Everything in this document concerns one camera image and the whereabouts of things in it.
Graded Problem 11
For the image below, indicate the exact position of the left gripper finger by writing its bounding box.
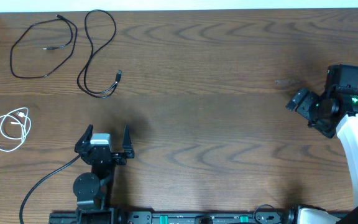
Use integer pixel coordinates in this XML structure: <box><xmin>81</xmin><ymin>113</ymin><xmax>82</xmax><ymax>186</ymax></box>
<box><xmin>74</xmin><ymin>124</ymin><xmax>93</xmax><ymax>154</ymax></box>
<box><xmin>122</xmin><ymin>124</ymin><xmax>135</xmax><ymax>159</ymax></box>

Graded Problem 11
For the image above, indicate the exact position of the white usb cable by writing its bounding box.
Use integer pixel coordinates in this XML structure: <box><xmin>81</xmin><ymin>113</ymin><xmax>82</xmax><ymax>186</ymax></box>
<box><xmin>0</xmin><ymin>106</ymin><xmax>32</xmax><ymax>153</ymax></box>

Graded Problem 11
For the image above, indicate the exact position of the black usb cable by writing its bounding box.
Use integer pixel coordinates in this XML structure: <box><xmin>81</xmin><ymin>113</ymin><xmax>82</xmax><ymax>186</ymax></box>
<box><xmin>76</xmin><ymin>9</ymin><xmax>123</xmax><ymax>100</ymax></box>
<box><xmin>9</xmin><ymin>14</ymin><xmax>78</xmax><ymax>79</ymax></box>

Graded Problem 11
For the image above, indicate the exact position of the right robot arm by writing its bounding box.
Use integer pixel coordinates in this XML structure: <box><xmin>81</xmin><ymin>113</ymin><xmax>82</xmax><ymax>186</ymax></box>
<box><xmin>282</xmin><ymin>64</ymin><xmax>358</xmax><ymax>223</ymax></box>

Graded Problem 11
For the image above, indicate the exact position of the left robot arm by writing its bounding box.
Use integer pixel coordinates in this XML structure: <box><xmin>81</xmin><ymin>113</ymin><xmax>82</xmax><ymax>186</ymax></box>
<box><xmin>73</xmin><ymin>125</ymin><xmax>135</xmax><ymax>224</ymax></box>

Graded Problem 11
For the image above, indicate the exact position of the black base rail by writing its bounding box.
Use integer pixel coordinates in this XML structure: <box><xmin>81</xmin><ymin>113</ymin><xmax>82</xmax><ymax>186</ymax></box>
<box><xmin>48</xmin><ymin>204</ymin><xmax>353</xmax><ymax>224</ymax></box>

